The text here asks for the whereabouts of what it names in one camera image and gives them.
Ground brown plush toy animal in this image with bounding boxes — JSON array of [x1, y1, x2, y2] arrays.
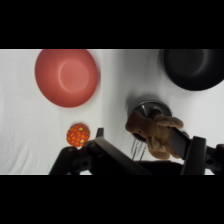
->
[[124, 111, 190, 161]]

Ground silver metal bowl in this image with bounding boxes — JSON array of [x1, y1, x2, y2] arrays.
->
[[130, 100, 173, 141]]

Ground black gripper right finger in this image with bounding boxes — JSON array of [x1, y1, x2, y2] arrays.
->
[[168, 128, 224, 175]]

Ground pink bowl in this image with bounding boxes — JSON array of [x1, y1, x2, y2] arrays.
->
[[34, 49, 100, 109]]

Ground black bowl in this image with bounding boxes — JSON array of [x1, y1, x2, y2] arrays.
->
[[162, 49, 224, 92]]

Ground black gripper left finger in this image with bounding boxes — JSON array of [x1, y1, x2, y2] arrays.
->
[[49, 128, 153, 175]]

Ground red ball with yellow dots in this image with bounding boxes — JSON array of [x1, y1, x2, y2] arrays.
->
[[66, 122, 91, 148]]

